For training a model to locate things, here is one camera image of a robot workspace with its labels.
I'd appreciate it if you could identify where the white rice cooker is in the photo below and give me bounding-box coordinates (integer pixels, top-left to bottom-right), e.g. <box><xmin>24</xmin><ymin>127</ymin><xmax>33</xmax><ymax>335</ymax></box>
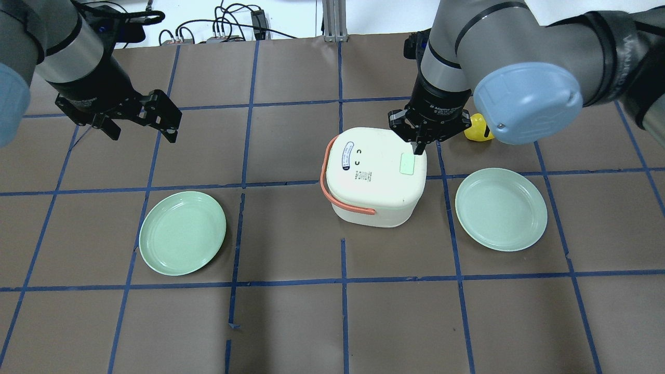
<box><xmin>319</xmin><ymin>127</ymin><xmax>428</xmax><ymax>228</ymax></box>

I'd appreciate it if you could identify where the green plate near left arm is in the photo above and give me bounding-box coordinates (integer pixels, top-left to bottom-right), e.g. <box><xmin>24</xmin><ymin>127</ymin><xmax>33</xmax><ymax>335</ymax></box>
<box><xmin>138</xmin><ymin>190</ymin><xmax>227</xmax><ymax>276</ymax></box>

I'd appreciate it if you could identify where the aluminium frame post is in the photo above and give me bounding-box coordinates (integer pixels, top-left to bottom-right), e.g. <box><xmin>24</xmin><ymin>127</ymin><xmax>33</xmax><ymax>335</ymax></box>
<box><xmin>322</xmin><ymin>0</ymin><xmax>349</xmax><ymax>43</ymax></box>

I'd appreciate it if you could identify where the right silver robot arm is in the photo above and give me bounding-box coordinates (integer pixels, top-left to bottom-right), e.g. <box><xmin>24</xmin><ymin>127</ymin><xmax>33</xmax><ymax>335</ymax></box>
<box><xmin>388</xmin><ymin>1</ymin><xmax>664</xmax><ymax>155</ymax></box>

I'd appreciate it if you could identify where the yellow toy pepper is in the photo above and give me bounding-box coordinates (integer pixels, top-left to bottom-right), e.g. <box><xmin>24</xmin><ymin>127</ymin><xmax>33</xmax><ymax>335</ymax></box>
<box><xmin>464</xmin><ymin>113</ymin><xmax>495</xmax><ymax>142</ymax></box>

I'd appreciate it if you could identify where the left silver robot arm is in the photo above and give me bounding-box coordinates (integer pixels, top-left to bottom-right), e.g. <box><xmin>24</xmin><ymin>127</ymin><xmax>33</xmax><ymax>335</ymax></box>
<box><xmin>1</xmin><ymin>1</ymin><xmax>181</xmax><ymax>146</ymax></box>

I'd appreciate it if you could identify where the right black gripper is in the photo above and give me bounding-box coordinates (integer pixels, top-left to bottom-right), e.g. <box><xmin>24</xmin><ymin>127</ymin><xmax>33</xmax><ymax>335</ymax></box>
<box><xmin>388</xmin><ymin>83</ymin><xmax>472</xmax><ymax>155</ymax></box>

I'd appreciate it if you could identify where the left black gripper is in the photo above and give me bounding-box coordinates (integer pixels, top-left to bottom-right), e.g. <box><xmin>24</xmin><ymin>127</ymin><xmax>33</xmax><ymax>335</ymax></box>
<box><xmin>54</xmin><ymin>78</ymin><xmax>182</xmax><ymax>143</ymax></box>

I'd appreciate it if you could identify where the green plate near right arm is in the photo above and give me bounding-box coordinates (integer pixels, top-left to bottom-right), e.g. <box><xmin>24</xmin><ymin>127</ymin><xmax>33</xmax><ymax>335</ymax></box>
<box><xmin>455</xmin><ymin>168</ymin><xmax>548</xmax><ymax>252</ymax></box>

